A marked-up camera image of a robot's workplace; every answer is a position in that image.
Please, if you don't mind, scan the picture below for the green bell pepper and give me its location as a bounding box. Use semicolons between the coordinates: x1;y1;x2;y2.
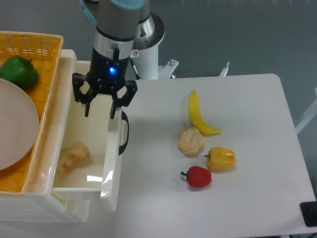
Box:
0;56;39;90

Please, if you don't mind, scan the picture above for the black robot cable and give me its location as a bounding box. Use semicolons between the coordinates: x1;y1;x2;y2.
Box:
129;58;142;80

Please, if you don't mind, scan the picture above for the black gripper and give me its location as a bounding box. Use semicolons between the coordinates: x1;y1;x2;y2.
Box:
72;46;137;119

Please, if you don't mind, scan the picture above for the upper white drawer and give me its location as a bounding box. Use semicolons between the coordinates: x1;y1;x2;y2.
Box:
51;59;124;213

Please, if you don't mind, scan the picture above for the square bread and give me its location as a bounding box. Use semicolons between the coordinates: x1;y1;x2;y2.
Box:
56;141;90;174

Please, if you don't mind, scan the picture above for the white bracket behind table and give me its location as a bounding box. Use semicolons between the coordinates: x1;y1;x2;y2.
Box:
158;59;179;79

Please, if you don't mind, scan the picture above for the yellow woven basket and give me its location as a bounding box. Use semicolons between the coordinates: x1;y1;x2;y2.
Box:
0;31;63;196

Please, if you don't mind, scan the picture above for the white frame at right edge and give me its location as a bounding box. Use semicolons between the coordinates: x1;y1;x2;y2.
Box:
295;88;317;135

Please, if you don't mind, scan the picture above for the yellow bell pepper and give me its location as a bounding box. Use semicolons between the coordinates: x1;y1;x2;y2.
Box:
205;147;236;171

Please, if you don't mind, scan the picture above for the red bell pepper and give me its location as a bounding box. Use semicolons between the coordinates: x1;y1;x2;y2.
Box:
180;166;212;188

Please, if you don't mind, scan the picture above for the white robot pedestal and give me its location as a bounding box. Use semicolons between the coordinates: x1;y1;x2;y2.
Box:
126;12;165;80

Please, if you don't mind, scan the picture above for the pink plate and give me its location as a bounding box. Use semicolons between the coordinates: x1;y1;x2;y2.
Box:
0;79;39;170

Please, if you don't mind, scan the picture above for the black drawer handle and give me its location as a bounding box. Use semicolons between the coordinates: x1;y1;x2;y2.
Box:
119;111;130;156

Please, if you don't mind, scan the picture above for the yellow banana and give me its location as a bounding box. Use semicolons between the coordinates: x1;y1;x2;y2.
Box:
188;90;222;136

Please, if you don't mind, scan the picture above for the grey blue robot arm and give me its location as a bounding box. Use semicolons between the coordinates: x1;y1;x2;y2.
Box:
72;0;146;118

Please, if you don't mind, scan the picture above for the black device at table corner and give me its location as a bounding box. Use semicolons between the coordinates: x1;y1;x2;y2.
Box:
300;201;317;227

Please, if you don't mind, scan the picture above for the round bread roll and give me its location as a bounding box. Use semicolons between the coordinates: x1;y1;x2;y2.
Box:
178;126;205;158

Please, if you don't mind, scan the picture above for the white clamp behind table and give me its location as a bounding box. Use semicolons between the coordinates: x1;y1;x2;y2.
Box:
219;61;230;77

